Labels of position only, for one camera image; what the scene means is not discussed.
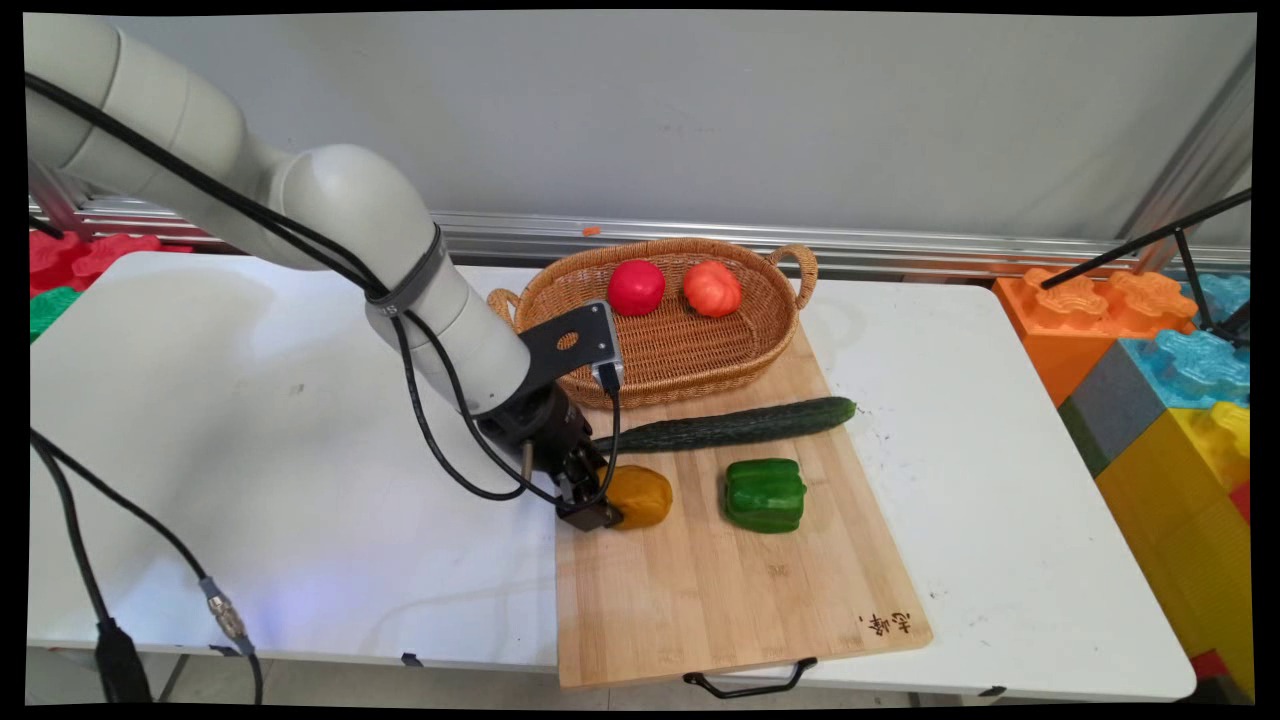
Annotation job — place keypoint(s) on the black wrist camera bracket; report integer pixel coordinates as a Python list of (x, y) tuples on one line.
[(560, 355)]

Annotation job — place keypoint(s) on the red foam block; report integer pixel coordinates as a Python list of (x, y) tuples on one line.
[(90, 255)]

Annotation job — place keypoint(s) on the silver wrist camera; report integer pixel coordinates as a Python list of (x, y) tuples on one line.
[(611, 372)]

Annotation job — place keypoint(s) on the black tripod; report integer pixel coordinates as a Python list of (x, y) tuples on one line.
[(1140, 240)]

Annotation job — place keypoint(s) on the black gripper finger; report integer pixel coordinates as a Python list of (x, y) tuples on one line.
[(590, 516), (588, 470)]

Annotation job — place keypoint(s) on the blue and grey foam block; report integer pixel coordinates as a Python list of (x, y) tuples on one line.
[(1130, 400)]

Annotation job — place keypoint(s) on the orange ribbed tomato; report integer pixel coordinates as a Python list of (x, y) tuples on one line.
[(712, 289)]

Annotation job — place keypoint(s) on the dark green cucumber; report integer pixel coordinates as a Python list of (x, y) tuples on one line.
[(740, 425)]

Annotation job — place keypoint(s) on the woven wicker basket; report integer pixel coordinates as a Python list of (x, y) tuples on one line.
[(680, 350)]

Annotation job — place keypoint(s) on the green foam block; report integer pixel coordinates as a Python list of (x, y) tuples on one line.
[(50, 310)]

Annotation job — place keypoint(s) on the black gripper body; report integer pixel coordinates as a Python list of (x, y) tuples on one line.
[(535, 425)]

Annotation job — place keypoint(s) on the bamboo cutting board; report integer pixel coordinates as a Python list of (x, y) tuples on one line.
[(720, 600)]

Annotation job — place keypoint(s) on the orange foam block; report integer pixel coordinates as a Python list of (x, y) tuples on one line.
[(1070, 320)]

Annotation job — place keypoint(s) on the aluminium wall rail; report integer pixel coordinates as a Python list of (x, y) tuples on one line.
[(900, 245)]

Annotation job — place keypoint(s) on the yellow foam block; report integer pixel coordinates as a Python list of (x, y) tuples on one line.
[(1190, 540)]

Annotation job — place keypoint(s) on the green bell pepper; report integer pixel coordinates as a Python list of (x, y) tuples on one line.
[(765, 495)]

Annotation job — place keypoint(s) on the yellow bell pepper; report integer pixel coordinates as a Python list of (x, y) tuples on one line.
[(645, 497)]

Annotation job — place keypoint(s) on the aluminium frame post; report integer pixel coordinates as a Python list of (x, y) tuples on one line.
[(1200, 160)]

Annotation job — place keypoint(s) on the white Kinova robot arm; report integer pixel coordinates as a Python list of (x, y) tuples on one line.
[(340, 200)]

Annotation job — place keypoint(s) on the red tomato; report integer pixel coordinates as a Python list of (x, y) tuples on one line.
[(636, 288)]

